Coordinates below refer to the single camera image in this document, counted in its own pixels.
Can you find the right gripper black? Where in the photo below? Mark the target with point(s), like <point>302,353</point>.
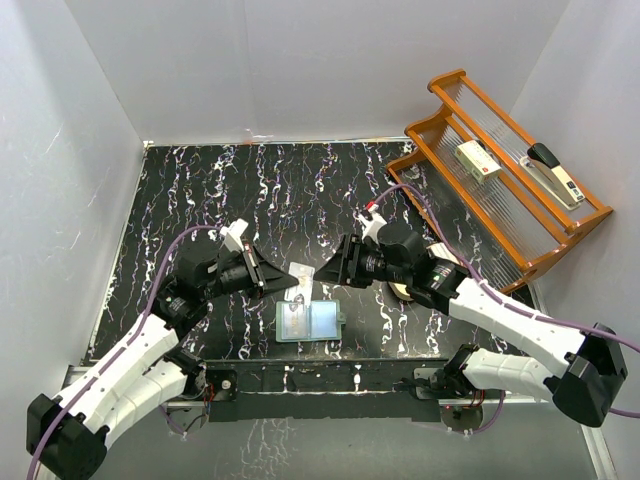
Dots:
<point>344,267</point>

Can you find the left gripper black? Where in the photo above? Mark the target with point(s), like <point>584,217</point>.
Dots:
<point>263,278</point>

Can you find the single credit card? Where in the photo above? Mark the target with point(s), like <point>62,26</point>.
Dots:
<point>292,322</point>

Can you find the green card holder wallet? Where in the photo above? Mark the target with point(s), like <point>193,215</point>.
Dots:
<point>326,321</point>

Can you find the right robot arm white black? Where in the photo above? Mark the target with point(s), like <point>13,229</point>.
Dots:
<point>500,325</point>

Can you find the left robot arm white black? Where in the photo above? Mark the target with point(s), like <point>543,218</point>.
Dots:
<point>115,360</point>

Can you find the stack of credit cards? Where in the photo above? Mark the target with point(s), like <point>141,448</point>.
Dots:
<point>440,250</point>

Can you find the beige oval tray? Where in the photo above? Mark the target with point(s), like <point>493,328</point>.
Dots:
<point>400,291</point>

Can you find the orange wooden shelf rack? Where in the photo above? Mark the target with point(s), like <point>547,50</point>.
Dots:
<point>512,228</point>

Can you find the white staples box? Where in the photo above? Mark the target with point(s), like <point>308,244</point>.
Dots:
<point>473,156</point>

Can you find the white black stapler on rack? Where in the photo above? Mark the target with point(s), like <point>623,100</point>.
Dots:
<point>546,170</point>

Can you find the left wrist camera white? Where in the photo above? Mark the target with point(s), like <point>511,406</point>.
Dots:
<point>232,235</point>

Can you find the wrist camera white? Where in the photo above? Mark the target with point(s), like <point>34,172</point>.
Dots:
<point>371,221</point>
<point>232,235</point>

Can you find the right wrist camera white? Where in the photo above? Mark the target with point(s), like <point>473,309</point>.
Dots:
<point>371,221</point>

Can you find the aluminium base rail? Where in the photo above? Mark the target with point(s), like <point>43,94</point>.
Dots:
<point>365,388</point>

